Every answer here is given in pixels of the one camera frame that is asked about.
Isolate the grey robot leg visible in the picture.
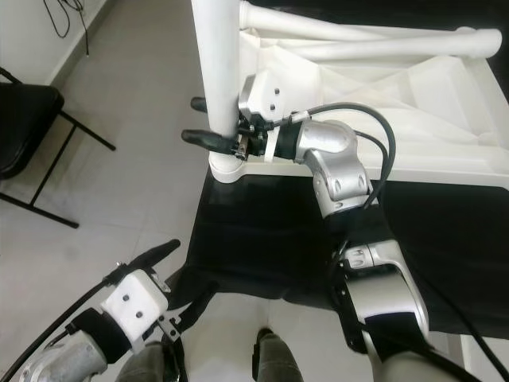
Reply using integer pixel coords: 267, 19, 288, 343
253, 329, 305, 382
123, 344, 176, 382

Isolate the thin black wall cable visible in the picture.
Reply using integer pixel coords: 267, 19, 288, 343
45, 0, 88, 39

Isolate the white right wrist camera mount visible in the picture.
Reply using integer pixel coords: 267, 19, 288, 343
239, 70, 299, 164

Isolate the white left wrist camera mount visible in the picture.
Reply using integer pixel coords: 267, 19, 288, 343
99, 269, 169, 345

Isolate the grey left robot leg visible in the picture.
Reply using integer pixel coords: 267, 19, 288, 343
123, 344, 176, 382

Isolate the black folding chair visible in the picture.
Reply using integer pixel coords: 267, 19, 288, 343
0, 68, 116, 229

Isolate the black tablecloth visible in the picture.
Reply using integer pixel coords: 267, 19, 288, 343
175, 0, 509, 335

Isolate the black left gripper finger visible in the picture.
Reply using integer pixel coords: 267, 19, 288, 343
180, 279, 220, 330
115, 238, 182, 278

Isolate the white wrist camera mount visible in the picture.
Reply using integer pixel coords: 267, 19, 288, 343
239, 70, 299, 164
99, 269, 169, 345

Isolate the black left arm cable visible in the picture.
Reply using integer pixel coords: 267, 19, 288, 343
0, 267, 128, 382

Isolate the grey right robot leg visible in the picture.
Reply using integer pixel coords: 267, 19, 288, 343
253, 329, 305, 382

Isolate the white plastic children table top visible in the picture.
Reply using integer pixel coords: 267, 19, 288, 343
207, 0, 509, 188

